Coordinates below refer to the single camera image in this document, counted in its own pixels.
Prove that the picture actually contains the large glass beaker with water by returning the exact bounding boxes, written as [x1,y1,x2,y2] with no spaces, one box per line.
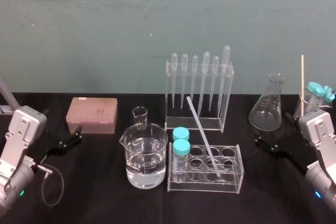
[118,123,169,189]

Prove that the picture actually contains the clear acrylic pipette rack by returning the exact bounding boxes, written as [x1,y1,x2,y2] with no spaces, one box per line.
[164,60,235,133]

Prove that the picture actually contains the thin wooden stick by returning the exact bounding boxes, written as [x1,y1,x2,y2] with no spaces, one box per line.
[300,55,306,116]

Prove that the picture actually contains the small glass beaker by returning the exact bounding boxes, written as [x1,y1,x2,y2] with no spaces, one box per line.
[132,106,148,131]

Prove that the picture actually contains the glass beaker holding tubes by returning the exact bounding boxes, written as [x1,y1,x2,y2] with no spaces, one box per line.
[293,89,334,120]

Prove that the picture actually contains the glass stirring rod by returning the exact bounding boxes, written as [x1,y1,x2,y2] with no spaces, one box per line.
[186,97,222,178]

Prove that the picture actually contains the black table cloth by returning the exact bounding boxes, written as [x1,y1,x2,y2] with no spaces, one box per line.
[0,92,336,224]

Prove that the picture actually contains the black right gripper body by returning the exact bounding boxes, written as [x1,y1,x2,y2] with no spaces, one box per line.
[280,132,317,174]

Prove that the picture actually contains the clear acrylic tube rack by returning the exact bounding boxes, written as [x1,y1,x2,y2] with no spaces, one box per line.
[167,141,246,195]

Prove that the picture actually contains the glass conical flask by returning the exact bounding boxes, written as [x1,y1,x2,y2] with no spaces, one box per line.
[248,72,286,132]

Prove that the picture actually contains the teal capped sample tube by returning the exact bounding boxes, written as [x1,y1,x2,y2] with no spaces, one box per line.
[321,85,336,103]
[173,139,191,183]
[306,81,326,113]
[172,126,190,142]

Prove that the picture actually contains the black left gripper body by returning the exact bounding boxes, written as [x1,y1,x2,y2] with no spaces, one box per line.
[27,129,63,167]

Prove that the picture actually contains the thin dark gripper cable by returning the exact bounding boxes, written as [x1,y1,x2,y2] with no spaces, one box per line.
[33,163,66,207]

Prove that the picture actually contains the pink pipette tip box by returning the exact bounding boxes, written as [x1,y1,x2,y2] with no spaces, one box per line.
[65,97,118,134]

